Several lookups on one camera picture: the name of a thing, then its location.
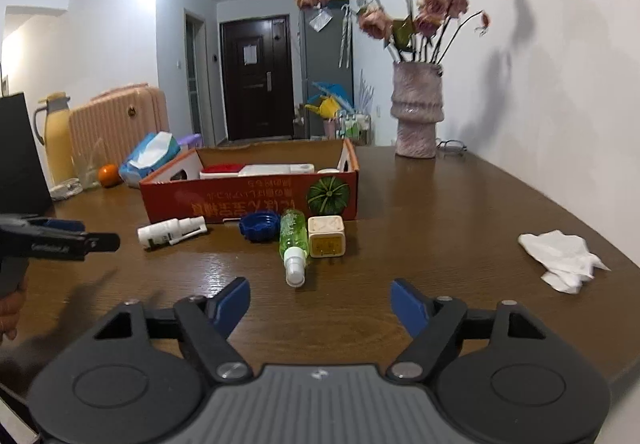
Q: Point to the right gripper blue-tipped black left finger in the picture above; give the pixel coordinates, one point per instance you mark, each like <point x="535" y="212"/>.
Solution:
<point x="141" y="375"/>

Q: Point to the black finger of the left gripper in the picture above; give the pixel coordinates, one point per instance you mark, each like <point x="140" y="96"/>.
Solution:
<point x="101" y="242"/>

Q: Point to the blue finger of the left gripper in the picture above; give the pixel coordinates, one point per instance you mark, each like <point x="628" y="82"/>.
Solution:
<point x="60" y="224"/>

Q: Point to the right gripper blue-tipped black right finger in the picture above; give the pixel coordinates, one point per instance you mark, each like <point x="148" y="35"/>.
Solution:
<point x="497" y="376"/>

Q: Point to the small white tube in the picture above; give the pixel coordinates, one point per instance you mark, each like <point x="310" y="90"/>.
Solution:
<point x="171" y="232"/>

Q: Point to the blue bottle cap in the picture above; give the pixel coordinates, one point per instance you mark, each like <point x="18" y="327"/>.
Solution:
<point x="260" y="227"/>

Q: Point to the green spray bottle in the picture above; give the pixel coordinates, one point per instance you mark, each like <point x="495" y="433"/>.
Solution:
<point x="293" y="247"/>

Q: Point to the cream cube clock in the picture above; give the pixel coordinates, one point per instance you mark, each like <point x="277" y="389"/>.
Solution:
<point x="326" y="236"/>

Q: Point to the red white lint brush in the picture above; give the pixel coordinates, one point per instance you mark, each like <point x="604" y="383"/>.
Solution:
<point x="221" y="171"/>

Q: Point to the white jar lid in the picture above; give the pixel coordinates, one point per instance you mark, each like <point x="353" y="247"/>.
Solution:
<point x="328" y="171"/>

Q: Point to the person's left hand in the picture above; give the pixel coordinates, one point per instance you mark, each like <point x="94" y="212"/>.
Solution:
<point x="10" y="311"/>

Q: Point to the black paper bag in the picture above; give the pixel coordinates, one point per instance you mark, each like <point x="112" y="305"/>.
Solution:
<point x="23" y="188"/>

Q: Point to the orange fruit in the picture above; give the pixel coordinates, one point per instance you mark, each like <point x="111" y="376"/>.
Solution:
<point x="108" y="176"/>

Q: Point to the clear glass cup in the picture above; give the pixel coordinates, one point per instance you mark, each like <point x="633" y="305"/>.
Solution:
<point x="88" y="163"/>

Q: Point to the pink suitcase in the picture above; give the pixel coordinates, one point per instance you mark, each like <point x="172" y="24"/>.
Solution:
<point x="118" y="120"/>

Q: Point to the yellow thermos bottle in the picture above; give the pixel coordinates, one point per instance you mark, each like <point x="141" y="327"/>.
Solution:
<point x="51" y="123"/>

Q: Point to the blue tissue pack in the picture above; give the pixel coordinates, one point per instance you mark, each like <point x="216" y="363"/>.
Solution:
<point x="155" y="150"/>

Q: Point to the crumpled white tissue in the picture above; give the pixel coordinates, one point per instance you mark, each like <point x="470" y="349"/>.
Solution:
<point x="567" y="259"/>

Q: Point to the red cardboard box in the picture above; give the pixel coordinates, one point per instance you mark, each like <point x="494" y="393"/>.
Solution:
<point x="176" y="191"/>

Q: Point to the purple tissue box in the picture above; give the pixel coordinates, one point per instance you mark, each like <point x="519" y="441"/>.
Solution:
<point x="192" y="141"/>

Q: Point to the dark entrance door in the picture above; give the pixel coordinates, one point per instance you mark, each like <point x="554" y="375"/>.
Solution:
<point x="257" y="77"/>

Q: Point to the yellow watering can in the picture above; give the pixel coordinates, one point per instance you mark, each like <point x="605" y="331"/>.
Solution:
<point x="326" y="107"/>

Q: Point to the pink ribbed vase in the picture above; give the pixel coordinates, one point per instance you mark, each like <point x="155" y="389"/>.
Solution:
<point x="417" y="105"/>

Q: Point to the grey refrigerator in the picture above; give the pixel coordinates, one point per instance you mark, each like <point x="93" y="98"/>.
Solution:
<point x="322" y="53"/>

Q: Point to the black wire glasses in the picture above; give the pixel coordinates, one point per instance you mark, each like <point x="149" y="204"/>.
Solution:
<point x="451" y="147"/>

